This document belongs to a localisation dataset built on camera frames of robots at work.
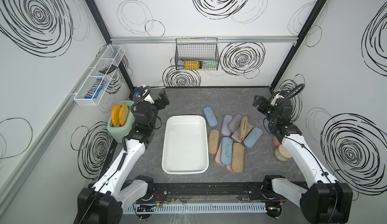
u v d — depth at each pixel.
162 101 0.67
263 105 0.69
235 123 0.94
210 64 0.87
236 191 0.75
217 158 0.82
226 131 0.92
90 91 0.70
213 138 0.89
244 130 0.87
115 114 0.78
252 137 0.89
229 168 0.79
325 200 0.38
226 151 0.81
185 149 0.88
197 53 0.99
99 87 0.72
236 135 0.91
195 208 0.96
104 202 0.37
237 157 0.79
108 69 0.76
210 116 0.99
